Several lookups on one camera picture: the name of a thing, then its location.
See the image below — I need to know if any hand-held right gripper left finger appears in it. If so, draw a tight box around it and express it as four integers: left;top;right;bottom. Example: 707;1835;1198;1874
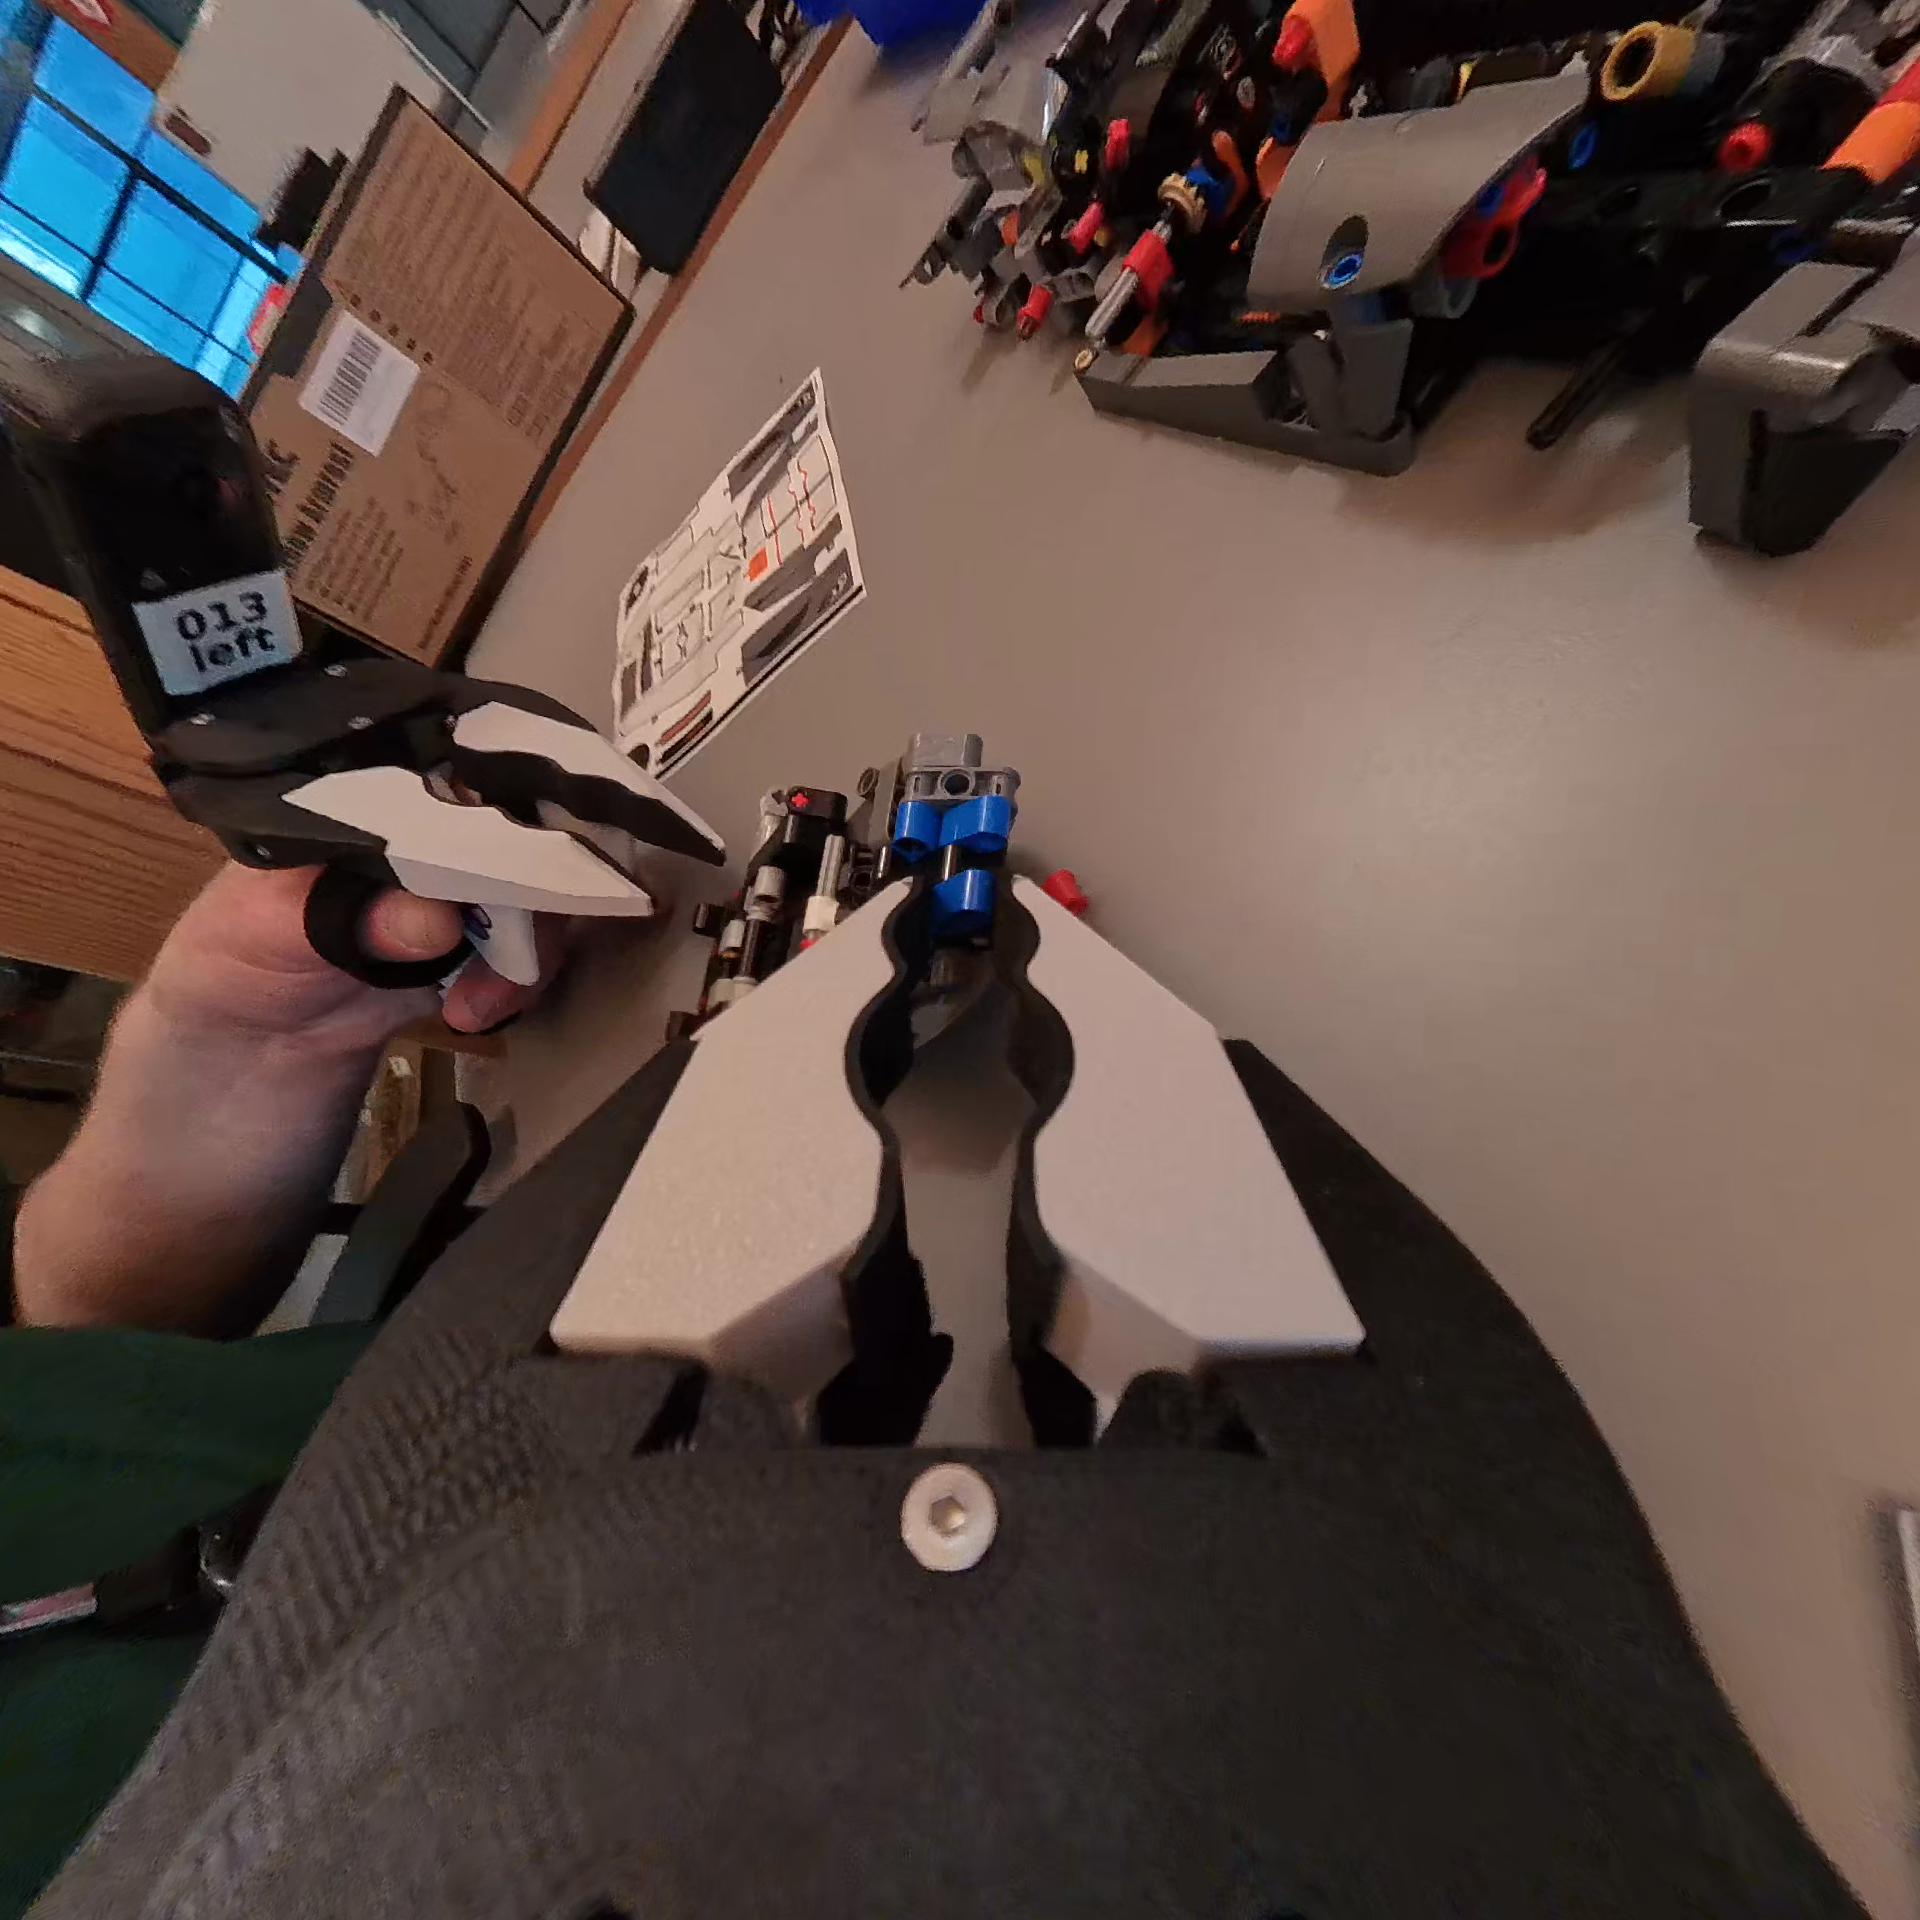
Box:
548;879;923;1443

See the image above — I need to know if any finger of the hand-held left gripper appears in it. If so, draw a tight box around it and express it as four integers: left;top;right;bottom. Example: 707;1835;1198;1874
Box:
281;767;659;921
447;697;731;866

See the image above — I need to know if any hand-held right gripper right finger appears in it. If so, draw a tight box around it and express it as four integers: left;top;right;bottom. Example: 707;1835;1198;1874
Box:
1006;874;1369;1441

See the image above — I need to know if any small lego gearbox assembly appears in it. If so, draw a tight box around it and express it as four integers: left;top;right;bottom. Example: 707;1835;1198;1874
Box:
668;732;1041;1044

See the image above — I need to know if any person's left forearm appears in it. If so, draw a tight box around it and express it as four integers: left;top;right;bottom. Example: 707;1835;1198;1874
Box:
15;989;414;1337

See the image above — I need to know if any lego sticker sheet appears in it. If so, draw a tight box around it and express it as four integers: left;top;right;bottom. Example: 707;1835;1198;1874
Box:
612;369;869;783

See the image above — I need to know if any large lego car chassis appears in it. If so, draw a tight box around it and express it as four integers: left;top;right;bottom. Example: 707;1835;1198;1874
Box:
900;0;1920;560

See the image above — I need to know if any person's left hand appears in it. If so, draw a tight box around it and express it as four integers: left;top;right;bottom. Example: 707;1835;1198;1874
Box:
142;861;577;1087

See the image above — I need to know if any black office chair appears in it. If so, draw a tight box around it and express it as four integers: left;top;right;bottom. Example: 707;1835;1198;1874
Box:
306;1103;495;1328

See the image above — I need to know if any brown cardboard box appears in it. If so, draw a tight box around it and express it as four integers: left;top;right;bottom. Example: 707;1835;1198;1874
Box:
239;84;635;669

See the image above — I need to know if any whiteboard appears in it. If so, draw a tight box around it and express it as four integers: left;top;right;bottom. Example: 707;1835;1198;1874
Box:
157;0;513;167

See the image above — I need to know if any black case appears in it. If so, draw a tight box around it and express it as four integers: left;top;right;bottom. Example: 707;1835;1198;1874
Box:
585;0;789;277

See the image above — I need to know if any person's green shirt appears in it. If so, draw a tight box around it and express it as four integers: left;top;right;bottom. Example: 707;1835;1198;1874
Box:
0;1319;385;1920

